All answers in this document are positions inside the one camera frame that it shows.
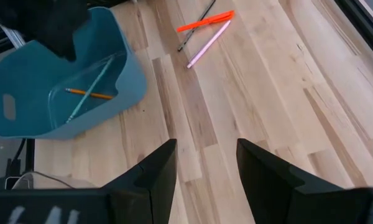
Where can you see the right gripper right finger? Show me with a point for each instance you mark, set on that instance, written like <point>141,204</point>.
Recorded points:
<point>267,193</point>

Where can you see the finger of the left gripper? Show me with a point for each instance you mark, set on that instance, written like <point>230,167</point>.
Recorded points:
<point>62,25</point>

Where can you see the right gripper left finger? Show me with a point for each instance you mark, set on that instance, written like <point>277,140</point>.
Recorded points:
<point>155,186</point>

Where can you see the teal plastic bin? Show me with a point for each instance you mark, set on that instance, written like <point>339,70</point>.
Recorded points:
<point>25,71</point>

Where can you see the teal pencil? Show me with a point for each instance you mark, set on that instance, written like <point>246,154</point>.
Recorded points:
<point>102,70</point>

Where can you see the orange pencil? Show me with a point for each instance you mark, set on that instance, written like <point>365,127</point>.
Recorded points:
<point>96,94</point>

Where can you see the dark striped pencil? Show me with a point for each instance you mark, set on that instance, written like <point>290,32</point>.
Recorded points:
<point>186,40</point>

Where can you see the orange pen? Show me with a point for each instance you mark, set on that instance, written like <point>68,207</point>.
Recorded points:
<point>205,21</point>

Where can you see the pink pen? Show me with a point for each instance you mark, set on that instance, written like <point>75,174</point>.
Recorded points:
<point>209,44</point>

